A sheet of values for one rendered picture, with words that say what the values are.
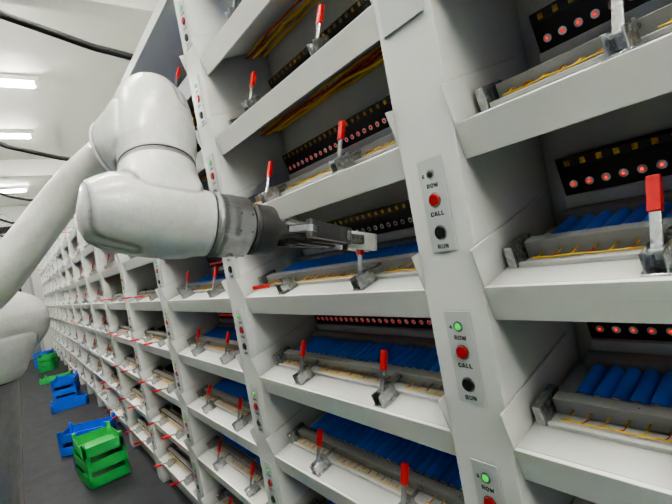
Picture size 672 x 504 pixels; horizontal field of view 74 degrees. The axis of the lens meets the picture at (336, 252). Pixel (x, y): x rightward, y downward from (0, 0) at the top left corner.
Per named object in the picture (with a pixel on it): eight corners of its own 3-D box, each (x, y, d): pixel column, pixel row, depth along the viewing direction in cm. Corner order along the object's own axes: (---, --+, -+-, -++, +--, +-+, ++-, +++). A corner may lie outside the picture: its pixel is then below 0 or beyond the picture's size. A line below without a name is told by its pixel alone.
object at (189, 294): (236, 313, 119) (214, 266, 116) (172, 311, 168) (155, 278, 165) (294, 278, 130) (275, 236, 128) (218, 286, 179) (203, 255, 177)
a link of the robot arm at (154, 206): (225, 237, 55) (214, 154, 60) (81, 222, 46) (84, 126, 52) (197, 275, 62) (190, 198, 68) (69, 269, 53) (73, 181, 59)
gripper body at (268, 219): (233, 256, 67) (287, 261, 72) (258, 251, 60) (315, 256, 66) (235, 208, 68) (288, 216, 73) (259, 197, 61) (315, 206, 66)
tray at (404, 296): (436, 318, 62) (412, 257, 61) (251, 313, 111) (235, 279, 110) (507, 257, 74) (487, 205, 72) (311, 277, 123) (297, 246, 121)
